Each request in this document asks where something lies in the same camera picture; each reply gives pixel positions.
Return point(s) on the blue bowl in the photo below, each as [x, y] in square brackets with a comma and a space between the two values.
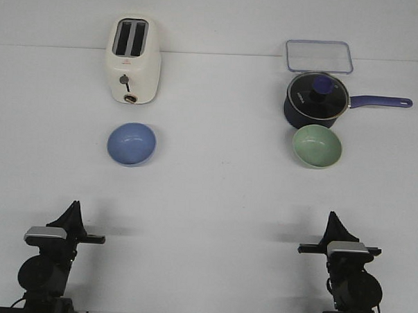
[131, 144]

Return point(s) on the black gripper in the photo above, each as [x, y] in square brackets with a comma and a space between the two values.
[59, 248]
[343, 261]

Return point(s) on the white two-slot toaster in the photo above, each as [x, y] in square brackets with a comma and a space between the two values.
[133, 60]

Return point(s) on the dark blue saucepan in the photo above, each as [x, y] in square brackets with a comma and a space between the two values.
[297, 120]

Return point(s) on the clear plastic container lid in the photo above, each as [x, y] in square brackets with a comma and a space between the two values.
[310, 55]

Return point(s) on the glass pot lid blue knob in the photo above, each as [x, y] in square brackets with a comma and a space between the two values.
[318, 95]

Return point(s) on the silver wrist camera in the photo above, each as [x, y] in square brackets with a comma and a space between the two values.
[44, 232]
[346, 247]

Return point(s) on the green bowl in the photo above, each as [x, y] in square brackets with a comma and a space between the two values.
[317, 146]

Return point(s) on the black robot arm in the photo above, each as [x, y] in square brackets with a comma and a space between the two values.
[353, 289]
[44, 276]

